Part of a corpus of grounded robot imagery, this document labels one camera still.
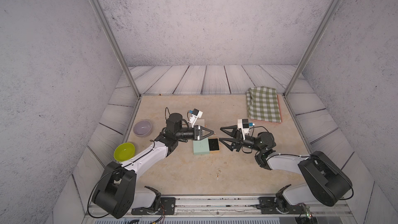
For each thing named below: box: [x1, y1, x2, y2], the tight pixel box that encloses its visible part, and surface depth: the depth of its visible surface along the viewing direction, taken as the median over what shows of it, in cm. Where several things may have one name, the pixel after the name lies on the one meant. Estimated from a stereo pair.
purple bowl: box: [133, 119, 153, 138], surface depth 100 cm
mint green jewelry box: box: [192, 137, 210, 156], surface depth 91 cm
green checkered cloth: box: [246, 86, 282, 123], surface depth 117 cm
